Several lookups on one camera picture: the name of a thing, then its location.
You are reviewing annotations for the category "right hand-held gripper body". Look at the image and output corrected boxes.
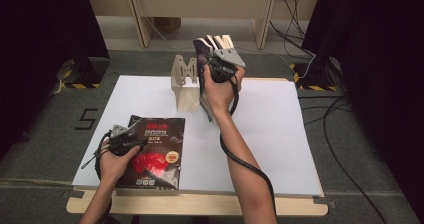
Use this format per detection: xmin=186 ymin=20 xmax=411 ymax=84
xmin=208 ymin=47 xmax=247 ymax=84

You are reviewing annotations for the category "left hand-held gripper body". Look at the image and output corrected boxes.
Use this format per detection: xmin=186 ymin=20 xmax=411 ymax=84
xmin=105 ymin=124 xmax=141 ymax=157

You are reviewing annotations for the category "white magazine with picture grid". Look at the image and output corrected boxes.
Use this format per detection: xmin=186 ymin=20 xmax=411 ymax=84
xmin=214 ymin=34 xmax=235 ymax=50

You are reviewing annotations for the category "wooden expandable book rack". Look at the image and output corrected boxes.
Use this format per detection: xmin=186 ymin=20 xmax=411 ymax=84
xmin=170 ymin=54 xmax=202 ymax=113

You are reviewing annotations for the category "person's left hand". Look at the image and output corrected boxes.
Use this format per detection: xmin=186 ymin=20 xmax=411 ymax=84
xmin=98 ymin=144 xmax=141 ymax=186

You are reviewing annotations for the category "person's right hand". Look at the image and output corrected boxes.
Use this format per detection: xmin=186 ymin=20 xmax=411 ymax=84
xmin=202 ymin=64 xmax=246 ymax=115

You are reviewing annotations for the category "beige wooden desk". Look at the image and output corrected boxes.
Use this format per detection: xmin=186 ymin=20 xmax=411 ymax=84
xmin=83 ymin=0 xmax=324 ymax=50

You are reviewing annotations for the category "black stand base striped tape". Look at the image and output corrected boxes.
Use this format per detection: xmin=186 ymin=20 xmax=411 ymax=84
xmin=61 ymin=56 xmax=111 ymax=89
xmin=289 ymin=57 xmax=344 ymax=92

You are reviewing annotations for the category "wooden table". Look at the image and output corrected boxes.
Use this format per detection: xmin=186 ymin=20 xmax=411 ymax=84
xmin=66 ymin=77 xmax=329 ymax=217

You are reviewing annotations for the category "black curtain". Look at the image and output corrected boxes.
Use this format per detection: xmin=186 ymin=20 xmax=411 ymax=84
xmin=0 ymin=0 xmax=111 ymax=160
xmin=301 ymin=0 xmax=424 ymax=215

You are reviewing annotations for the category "white table sheet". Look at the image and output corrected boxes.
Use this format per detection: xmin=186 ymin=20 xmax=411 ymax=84
xmin=72 ymin=75 xmax=324 ymax=197

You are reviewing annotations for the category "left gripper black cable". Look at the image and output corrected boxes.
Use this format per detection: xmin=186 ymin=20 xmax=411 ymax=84
xmin=79 ymin=132 xmax=114 ymax=224

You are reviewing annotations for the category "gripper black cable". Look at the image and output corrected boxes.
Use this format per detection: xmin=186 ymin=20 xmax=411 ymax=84
xmin=219 ymin=75 xmax=278 ymax=224
xmin=79 ymin=132 xmax=114 ymax=224

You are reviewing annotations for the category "black wall cable bundle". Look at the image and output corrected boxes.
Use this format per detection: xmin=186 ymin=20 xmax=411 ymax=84
xmin=269 ymin=0 xmax=316 ymax=57

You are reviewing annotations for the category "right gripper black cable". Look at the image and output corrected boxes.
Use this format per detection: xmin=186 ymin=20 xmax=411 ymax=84
xmin=219 ymin=75 xmax=278 ymax=224

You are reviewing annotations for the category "black floor cable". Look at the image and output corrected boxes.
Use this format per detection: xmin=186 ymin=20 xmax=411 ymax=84
xmin=298 ymin=95 xmax=389 ymax=224

